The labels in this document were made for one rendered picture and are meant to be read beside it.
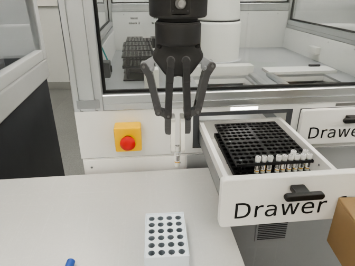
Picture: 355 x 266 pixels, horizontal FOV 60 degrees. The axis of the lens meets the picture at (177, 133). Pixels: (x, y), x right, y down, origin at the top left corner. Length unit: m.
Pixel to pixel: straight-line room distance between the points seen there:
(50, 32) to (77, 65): 3.55
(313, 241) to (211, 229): 0.65
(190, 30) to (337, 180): 0.40
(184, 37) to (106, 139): 0.48
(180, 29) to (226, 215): 0.35
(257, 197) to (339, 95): 0.50
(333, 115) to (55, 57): 3.83
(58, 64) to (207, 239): 3.92
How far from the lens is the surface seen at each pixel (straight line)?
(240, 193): 0.60
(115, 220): 0.75
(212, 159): 0.74
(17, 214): 0.84
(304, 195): 0.60
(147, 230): 0.66
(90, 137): 0.89
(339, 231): 0.70
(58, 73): 4.46
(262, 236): 1.19
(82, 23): 0.81
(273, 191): 0.62
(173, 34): 0.49
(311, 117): 0.97
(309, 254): 1.34
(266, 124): 0.90
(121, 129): 0.82
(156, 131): 0.87
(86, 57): 0.82
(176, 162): 0.61
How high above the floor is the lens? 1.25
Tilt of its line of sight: 25 degrees down
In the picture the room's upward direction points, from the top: straight up
